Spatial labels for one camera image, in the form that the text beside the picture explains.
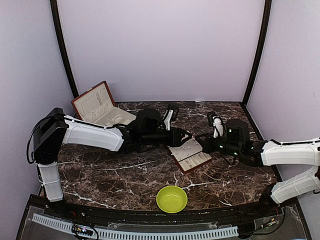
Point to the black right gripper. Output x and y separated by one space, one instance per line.
207 145

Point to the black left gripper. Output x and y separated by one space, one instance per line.
176 139

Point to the brown ring earring tray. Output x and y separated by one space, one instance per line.
189 156

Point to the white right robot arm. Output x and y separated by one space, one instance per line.
233 139

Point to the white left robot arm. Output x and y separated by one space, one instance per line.
148 128

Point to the brown wooden jewelry box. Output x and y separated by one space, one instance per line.
97 106

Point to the green bowl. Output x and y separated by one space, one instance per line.
171 199

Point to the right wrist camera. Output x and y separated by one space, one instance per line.
217 124

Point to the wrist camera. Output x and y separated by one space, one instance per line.
217 124
170 115

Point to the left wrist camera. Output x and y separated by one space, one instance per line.
170 115

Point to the white slotted cable duct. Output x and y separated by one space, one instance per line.
133 232

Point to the black right frame post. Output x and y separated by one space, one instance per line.
259 51

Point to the black frame post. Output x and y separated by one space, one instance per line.
259 51
62 47

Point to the black left frame post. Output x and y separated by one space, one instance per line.
62 47

